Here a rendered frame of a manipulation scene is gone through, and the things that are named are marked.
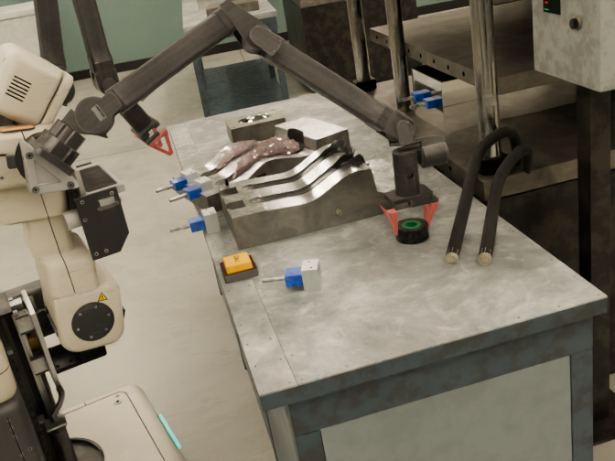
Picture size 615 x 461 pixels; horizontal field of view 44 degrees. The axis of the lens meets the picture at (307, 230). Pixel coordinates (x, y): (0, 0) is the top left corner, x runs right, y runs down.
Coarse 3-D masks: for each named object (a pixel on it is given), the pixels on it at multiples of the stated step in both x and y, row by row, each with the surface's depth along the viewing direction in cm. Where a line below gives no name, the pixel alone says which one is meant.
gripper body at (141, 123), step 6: (138, 108) 209; (132, 114) 208; (138, 114) 208; (144, 114) 210; (126, 120) 209; (132, 120) 209; (138, 120) 209; (144, 120) 210; (150, 120) 211; (156, 120) 210; (132, 126) 210; (138, 126) 210; (144, 126) 210; (150, 126) 209; (156, 126) 209; (138, 132) 211; (144, 132) 209; (144, 138) 209
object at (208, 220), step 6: (204, 210) 208; (210, 210) 207; (198, 216) 209; (204, 216) 205; (210, 216) 205; (216, 216) 206; (192, 222) 205; (198, 222) 205; (204, 222) 206; (210, 222) 206; (216, 222) 207; (174, 228) 206; (180, 228) 206; (186, 228) 207; (192, 228) 206; (198, 228) 206; (204, 228) 207; (210, 228) 207; (216, 228) 207
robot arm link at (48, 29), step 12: (36, 0) 189; (48, 0) 189; (36, 12) 190; (48, 12) 190; (48, 24) 191; (48, 36) 192; (60, 36) 194; (48, 48) 193; (60, 48) 194; (48, 60) 193; (60, 60) 195; (72, 84) 196; (72, 96) 197
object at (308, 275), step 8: (304, 264) 169; (312, 264) 169; (288, 272) 170; (296, 272) 170; (304, 272) 167; (312, 272) 167; (320, 272) 172; (264, 280) 171; (272, 280) 171; (280, 280) 171; (288, 280) 169; (296, 280) 168; (304, 280) 168; (312, 280) 168; (320, 280) 170; (304, 288) 169; (312, 288) 169; (320, 288) 169
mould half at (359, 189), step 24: (360, 168) 196; (384, 168) 214; (240, 192) 206; (264, 192) 204; (312, 192) 198; (336, 192) 195; (360, 192) 197; (384, 192) 199; (240, 216) 191; (264, 216) 193; (288, 216) 194; (312, 216) 196; (336, 216) 198; (360, 216) 199; (240, 240) 193; (264, 240) 195
